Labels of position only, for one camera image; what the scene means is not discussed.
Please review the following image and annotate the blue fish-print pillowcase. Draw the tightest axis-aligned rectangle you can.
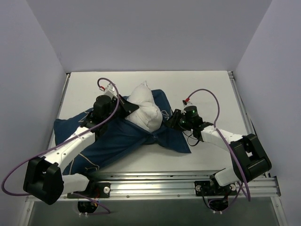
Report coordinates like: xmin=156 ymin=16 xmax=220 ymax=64
xmin=54 ymin=89 xmax=191 ymax=175

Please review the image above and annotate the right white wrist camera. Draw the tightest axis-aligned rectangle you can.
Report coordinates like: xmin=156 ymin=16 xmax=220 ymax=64
xmin=182 ymin=98 xmax=193 ymax=108

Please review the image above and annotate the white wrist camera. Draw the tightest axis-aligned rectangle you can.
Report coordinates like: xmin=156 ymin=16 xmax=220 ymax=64
xmin=99 ymin=84 xmax=117 ymax=98
xmin=182 ymin=98 xmax=193 ymax=108

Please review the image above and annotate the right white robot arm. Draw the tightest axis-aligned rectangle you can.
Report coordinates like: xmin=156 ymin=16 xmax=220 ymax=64
xmin=165 ymin=105 xmax=272 ymax=194

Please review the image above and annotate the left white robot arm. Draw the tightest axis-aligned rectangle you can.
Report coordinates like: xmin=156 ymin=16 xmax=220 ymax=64
xmin=23 ymin=95 xmax=139 ymax=205

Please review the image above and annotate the purple cable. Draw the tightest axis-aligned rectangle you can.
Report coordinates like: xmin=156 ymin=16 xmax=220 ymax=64
xmin=1 ymin=77 xmax=118 ymax=215
xmin=184 ymin=89 xmax=251 ymax=202

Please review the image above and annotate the aluminium mounting rail frame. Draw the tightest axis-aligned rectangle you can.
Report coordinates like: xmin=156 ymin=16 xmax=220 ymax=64
xmin=23 ymin=70 xmax=282 ymax=226

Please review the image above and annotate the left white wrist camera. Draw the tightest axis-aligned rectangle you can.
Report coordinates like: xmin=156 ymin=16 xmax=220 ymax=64
xmin=99 ymin=84 xmax=117 ymax=98

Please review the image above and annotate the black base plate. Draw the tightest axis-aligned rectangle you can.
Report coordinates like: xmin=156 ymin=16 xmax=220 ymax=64
xmin=194 ymin=180 xmax=237 ymax=196
xmin=63 ymin=182 xmax=111 ymax=198

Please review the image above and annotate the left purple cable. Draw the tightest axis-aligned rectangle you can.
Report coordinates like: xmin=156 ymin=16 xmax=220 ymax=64
xmin=1 ymin=77 xmax=118 ymax=215

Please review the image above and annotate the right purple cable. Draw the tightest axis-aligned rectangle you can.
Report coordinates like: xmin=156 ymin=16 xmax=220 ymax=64
xmin=184 ymin=89 xmax=251 ymax=202

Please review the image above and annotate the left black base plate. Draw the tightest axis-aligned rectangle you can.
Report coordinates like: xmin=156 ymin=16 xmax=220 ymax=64
xmin=63 ymin=182 xmax=111 ymax=198

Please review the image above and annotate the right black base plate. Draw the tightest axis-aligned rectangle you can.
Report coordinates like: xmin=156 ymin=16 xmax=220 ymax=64
xmin=194 ymin=180 xmax=237 ymax=196

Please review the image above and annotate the white pillow insert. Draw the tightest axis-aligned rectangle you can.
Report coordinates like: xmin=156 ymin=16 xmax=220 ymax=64
xmin=126 ymin=81 xmax=163 ymax=132

